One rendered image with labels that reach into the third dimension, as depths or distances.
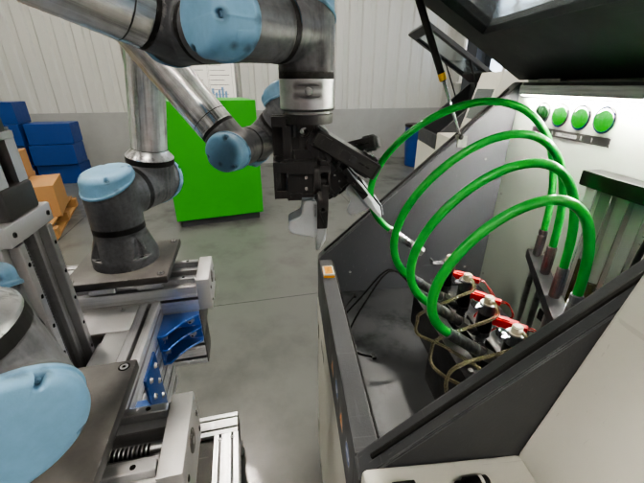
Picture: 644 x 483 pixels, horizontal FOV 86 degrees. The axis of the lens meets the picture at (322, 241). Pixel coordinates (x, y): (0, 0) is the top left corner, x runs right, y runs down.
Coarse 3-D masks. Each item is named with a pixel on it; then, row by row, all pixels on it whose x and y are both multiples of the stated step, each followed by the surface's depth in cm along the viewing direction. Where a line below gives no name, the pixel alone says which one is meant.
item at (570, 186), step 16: (528, 160) 50; (544, 160) 50; (480, 176) 51; (496, 176) 50; (560, 176) 52; (464, 192) 51; (576, 192) 52; (448, 208) 52; (432, 224) 52; (576, 224) 55; (416, 240) 54; (416, 256) 54; (560, 272) 59; (416, 288) 57; (560, 288) 60; (448, 320) 61; (464, 320) 61
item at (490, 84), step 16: (416, 32) 366; (448, 48) 353; (448, 64) 402; (464, 64) 371; (480, 64) 338; (480, 80) 339; (496, 80) 306; (512, 80) 299; (464, 96) 420; (480, 96) 330; (496, 96) 304; (464, 112) 357; (432, 128) 436; (448, 128) 364; (432, 144) 381; (416, 160) 450
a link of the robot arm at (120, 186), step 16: (80, 176) 76; (96, 176) 75; (112, 176) 75; (128, 176) 78; (144, 176) 84; (80, 192) 76; (96, 192) 75; (112, 192) 76; (128, 192) 79; (144, 192) 83; (96, 208) 76; (112, 208) 77; (128, 208) 79; (144, 208) 85; (96, 224) 78; (112, 224) 78; (128, 224) 80
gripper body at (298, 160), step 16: (272, 128) 49; (288, 128) 48; (288, 144) 48; (304, 144) 49; (288, 160) 49; (304, 160) 49; (320, 160) 49; (288, 176) 49; (304, 176) 49; (320, 176) 49; (288, 192) 49; (304, 192) 50
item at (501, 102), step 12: (444, 108) 65; (456, 108) 65; (516, 108) 64; (528, 108) 64; (432, 120) 66; (540, 120) 65; (408, 132) 67; (540, 132) 66; (396, 144) 68; (384, 156) 69; (372, 180) 72; (552, 180) 69; (372, 192) 73; (552, 192) 70; (384, 228) 76; (540, 228) 74
